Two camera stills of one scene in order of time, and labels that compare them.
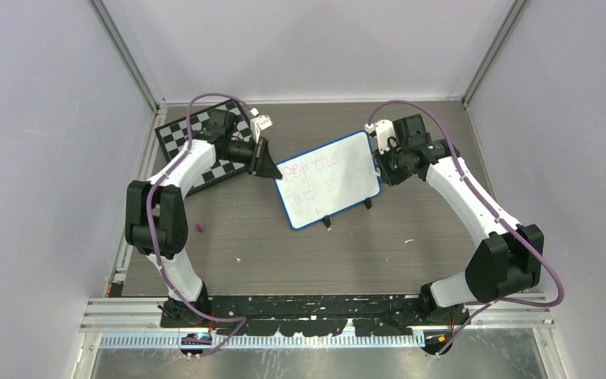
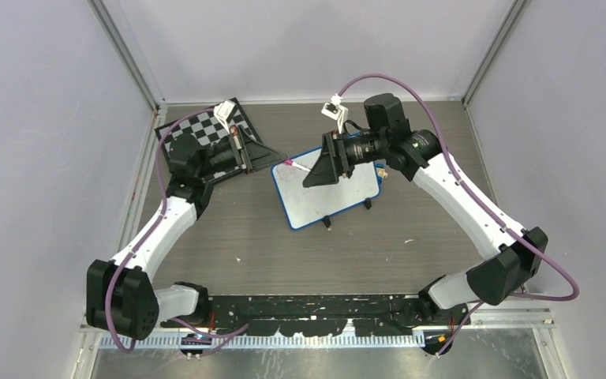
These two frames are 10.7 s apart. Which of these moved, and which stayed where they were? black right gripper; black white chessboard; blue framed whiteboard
Moved: black right gripper
Stayed: black white chessboard; blue framed whiteboard
